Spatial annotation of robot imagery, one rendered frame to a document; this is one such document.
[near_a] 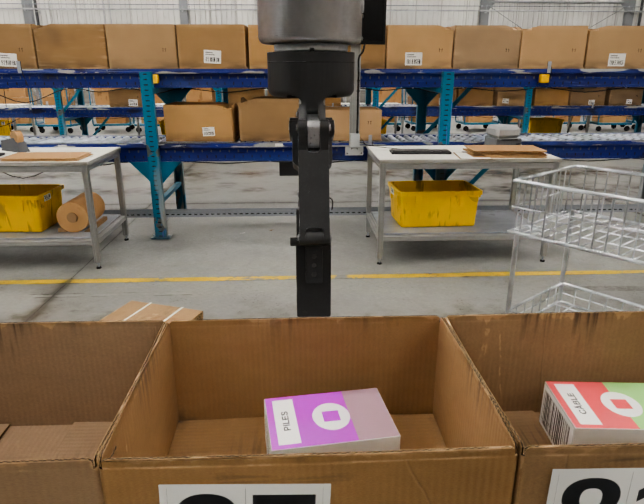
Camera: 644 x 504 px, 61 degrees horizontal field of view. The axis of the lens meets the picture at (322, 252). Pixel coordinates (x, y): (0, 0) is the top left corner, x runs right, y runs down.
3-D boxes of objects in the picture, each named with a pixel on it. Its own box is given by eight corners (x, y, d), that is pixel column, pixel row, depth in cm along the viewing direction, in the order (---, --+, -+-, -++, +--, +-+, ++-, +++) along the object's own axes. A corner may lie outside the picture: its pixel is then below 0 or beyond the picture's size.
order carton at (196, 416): (115, 602, 55) (93, 462, 49) (176, 422, 82) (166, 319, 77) (504, 586, 56) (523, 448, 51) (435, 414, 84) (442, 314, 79)
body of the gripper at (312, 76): (359, 47, 43) (357, 165, 46) (350, 50, 51) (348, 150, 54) (263, 47, 43) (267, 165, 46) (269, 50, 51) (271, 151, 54)
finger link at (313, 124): (325, 111, 48) (328, 79, 43) (326, 167, 47) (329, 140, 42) (297, 111, 48) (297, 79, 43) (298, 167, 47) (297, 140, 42)
